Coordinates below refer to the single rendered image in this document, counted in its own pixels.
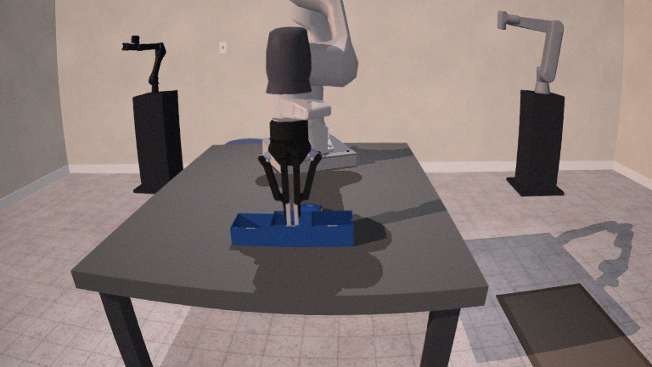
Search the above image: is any blue rack of bins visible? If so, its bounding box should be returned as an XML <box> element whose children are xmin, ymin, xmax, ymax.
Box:
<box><xmin>230</xmin><ymin>211</ymin><xmax>353</xmax><ymax>247</ymax></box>

